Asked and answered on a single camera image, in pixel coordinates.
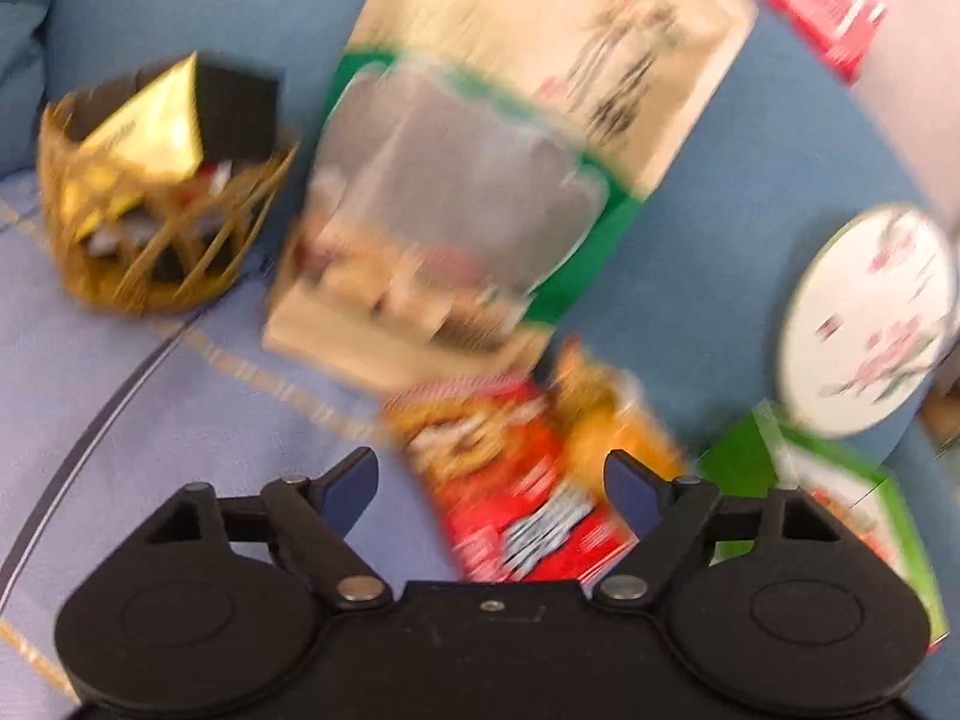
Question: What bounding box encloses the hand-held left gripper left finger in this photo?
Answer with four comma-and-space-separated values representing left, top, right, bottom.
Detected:
146, 448, 392, 610

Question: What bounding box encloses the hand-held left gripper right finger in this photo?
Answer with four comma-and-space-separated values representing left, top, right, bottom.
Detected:
596, 450, 842, 607

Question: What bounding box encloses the green cardboard box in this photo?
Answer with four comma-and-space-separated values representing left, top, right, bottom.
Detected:
697, 401, 950, 653

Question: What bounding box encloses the red gingham snack packet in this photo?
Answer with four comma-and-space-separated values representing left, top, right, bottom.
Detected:
382, 375, 638, 586

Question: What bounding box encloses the yellow orange snack packet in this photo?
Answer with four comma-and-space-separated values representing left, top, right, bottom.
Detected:
551, 337, 687, 488

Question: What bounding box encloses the lavender seat mat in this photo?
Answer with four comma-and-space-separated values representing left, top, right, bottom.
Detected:
0, 172, 676, 720

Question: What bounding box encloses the gold wicker basket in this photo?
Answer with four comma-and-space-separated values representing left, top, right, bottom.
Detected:
37, 101, 301, 316

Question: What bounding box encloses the round floral fan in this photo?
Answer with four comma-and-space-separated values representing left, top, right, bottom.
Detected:
776, 202, 960, 440

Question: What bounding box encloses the large beige green bag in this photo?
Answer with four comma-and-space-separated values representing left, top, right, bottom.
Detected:
262, 0, 758, 395

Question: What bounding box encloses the black gold box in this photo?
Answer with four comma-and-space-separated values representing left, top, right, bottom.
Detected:
60, 52, 282, 241

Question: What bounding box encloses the blue sofa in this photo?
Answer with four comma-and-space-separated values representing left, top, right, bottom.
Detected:
0, 0, 960, 481

